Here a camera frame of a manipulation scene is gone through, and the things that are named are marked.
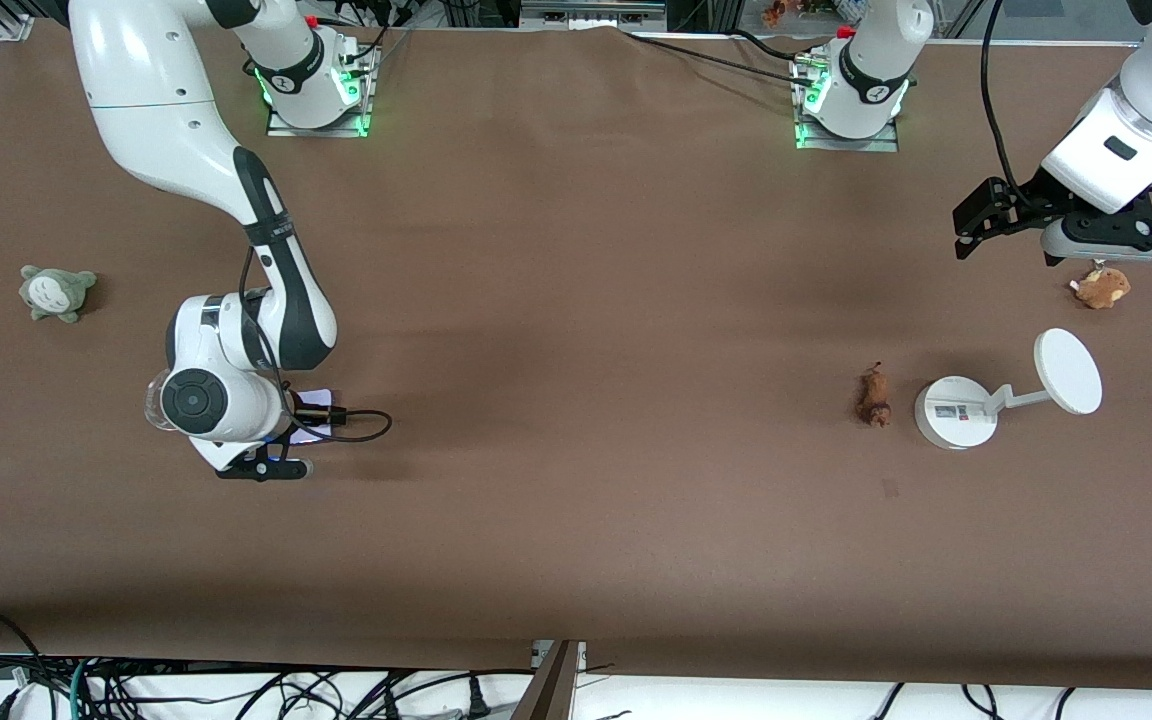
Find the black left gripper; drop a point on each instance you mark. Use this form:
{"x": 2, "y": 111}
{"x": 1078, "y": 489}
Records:
{"x": 1026, "y": 201}

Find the brown lion statue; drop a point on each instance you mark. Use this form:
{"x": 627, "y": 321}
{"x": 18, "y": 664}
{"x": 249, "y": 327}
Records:
{"x": 874, "y": 397}

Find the purple phone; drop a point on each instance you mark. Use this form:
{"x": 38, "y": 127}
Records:
{"x": 314, "y": 398}

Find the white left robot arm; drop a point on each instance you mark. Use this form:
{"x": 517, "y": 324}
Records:
{"x": 1126, "y": 140}

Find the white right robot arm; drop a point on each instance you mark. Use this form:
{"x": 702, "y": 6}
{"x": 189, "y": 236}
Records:
{"x": 136, "y": 80}

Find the brown hamster plush toy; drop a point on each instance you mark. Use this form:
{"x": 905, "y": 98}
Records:
{"x": 1102, "y": 288}

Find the small orange background toy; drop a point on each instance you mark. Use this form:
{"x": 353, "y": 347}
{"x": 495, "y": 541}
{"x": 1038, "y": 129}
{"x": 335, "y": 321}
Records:
{"x": 774, "y": 12}

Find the brown table cover sheet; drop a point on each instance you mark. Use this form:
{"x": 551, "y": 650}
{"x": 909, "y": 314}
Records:
{"x": 586, "y": 520}

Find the wooden table beam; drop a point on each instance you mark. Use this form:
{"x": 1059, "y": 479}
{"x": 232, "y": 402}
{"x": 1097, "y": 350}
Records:
{"x": 546, "y": 690}

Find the black power plug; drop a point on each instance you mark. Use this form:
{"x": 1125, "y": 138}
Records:
{"x": 478, "y": 698}

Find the clear glass cup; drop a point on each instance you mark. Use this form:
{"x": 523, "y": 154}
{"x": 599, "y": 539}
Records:
{"x": 153, "y": 405}

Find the grey totoro plush toy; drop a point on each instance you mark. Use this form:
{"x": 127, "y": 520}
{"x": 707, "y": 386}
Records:
{"x": 56, "y": 293}

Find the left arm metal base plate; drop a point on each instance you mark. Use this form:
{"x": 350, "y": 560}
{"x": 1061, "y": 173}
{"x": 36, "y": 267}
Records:
{"x": 846, "y": 143}

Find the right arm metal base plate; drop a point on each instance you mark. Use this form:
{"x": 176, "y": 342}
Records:
{"x": 361, "y": 100}

